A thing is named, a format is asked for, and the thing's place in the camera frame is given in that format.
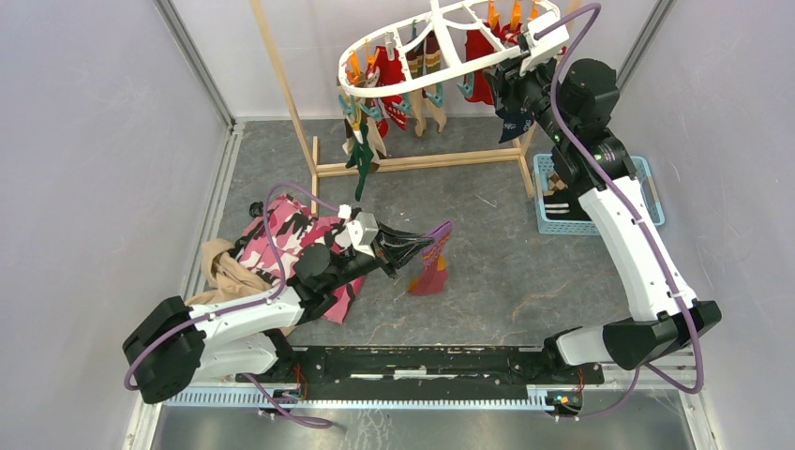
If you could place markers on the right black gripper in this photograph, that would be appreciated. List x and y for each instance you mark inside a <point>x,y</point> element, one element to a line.
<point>506,77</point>

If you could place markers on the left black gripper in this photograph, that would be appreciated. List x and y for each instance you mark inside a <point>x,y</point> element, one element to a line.
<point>387,259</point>

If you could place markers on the purple maroon striped sock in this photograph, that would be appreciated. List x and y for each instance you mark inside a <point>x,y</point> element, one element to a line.
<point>434,274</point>

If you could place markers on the white oval clip hanger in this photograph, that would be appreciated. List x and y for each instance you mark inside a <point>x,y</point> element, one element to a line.
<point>447,22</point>

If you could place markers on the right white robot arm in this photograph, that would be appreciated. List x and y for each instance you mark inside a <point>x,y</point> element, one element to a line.
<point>574,111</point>

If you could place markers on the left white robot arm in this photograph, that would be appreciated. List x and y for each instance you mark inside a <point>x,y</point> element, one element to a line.
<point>177,344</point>

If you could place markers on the wooden hanger stand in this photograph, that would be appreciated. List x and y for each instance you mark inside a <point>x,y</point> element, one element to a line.
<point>474,45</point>

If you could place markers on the socks pile in basket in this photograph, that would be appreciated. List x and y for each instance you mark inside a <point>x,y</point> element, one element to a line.
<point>559,201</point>

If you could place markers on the blue plastic basket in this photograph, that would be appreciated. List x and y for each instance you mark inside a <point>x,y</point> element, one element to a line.
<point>542,164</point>

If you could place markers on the dark green sock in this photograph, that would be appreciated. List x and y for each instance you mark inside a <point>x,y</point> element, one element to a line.
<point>360,157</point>

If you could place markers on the red patterned christmas sock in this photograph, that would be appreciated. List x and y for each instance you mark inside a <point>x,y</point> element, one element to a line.
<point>388,72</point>

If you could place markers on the pink camouflage cloth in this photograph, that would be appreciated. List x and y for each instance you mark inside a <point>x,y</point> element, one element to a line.
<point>293,228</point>

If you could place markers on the beige cloth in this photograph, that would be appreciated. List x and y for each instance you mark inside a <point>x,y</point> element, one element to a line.
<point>227,278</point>

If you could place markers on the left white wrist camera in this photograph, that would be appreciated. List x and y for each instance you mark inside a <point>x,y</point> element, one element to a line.
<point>362,229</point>

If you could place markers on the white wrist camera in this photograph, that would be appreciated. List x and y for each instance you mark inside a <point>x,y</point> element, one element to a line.
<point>362,229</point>
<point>536,51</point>

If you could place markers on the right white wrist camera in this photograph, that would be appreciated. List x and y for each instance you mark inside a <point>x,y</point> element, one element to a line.
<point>536,51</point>

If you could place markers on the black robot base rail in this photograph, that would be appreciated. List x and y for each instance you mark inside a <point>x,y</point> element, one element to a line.
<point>424,373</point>

